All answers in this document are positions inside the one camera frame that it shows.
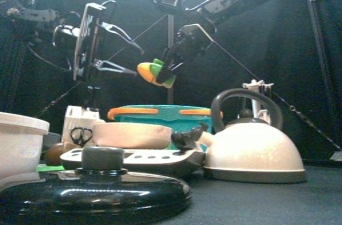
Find orange green toy carrot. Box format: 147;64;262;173
137;58;178;89

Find green corn husk piece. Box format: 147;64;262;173
36;164;67;173

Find white knife block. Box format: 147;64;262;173
61;104;103;144

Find beige toy bowl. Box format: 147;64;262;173
91;121;174;150

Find black toy scissors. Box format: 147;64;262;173
70;126;95;148

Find brown round toy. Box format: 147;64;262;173
43;141;81;167

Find white toy pot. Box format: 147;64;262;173
0;111;51;190

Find black pot lid grey knob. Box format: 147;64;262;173
0;146;194;225

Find vertical metal frame pole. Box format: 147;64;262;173
167;0;177;105

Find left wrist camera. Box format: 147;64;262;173
87;0;119;17

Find teal basket orange handles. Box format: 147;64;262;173
106;103;225;134

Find black frame post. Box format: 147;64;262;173
305;0;333;162

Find white kettle black handle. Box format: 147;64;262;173
171;87;309;184

